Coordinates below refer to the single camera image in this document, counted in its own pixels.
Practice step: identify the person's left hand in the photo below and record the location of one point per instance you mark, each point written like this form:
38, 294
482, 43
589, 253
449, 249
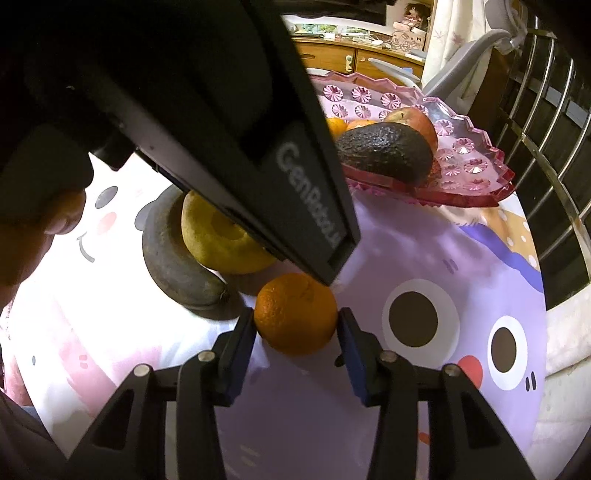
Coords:
24, 246

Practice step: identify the pink plastic fruit bowl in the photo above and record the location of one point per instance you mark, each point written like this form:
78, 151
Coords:
468, 171

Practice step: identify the yellow pear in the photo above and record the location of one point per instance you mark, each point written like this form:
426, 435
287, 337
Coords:
217, 242

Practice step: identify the wooden desk with drawers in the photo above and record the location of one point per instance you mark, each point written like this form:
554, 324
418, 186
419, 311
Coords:
349, 57

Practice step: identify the red apple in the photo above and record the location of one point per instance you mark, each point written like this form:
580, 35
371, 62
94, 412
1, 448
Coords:
417, 120

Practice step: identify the grey office chair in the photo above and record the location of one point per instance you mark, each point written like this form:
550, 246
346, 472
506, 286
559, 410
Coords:
457, 62

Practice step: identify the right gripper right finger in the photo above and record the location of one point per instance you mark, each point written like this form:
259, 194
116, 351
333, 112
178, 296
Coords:
467, 439

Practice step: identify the overripe black banana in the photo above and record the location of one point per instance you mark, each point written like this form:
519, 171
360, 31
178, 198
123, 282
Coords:
169, 263

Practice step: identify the doll on desk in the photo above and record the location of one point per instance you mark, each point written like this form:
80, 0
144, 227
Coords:
417, 15

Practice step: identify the white curtain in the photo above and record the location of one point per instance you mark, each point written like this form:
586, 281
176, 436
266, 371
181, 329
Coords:
564, 418

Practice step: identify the dark avocado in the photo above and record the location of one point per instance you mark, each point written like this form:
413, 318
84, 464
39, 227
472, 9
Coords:
390, 149

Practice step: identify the cartoon printed tablecloth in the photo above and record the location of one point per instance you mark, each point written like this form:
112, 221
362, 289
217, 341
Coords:
429, 289

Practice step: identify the mandarin orange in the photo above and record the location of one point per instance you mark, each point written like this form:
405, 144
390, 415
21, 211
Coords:
337, 126

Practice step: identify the large mandarin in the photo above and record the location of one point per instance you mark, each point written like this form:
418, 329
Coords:
359, 123

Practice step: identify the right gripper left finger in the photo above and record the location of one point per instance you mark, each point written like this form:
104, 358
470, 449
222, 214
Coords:
127, 438

